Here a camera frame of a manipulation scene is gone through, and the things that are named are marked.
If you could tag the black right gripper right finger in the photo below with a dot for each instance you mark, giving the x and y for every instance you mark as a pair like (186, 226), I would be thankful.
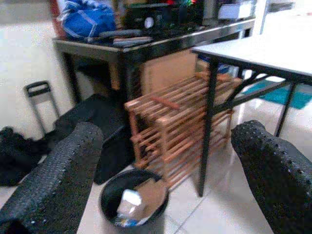
(278, 175)

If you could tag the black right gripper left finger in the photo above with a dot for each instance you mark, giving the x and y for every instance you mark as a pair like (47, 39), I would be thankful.
(56, 175)

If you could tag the small round black rubbish bin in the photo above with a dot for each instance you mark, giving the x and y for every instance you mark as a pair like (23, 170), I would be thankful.
(107, 202)

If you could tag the black backpack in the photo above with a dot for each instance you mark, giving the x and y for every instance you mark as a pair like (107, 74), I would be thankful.
(17, 153)

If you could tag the black trolley suitcase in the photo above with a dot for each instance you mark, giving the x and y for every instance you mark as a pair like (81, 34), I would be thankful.
(102, 114)

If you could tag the teal floor mat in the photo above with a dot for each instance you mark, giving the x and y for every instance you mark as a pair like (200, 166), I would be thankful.
(280, 95)

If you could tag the blue yellow wrapper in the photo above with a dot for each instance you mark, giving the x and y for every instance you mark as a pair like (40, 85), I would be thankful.
(126, 221)

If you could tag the brown cardboard piece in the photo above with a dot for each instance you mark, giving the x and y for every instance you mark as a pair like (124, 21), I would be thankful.
(152, 195)

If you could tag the wooden slat rack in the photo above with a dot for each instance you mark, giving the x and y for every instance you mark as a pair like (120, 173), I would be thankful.
(175, 117)

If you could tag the white folding table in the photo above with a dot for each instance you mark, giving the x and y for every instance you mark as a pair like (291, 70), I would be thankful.
(263, 51)

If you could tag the black table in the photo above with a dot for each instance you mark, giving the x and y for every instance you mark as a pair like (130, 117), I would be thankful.
(131, 56)

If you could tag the large brown cardboard sheet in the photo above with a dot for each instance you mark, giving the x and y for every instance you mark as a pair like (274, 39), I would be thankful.
(168, 73)

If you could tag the blue white bag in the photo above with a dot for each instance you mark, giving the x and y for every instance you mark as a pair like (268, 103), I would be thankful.
(85, 23)

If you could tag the white grey box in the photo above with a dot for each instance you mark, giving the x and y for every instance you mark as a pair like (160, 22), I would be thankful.
(235, 10)

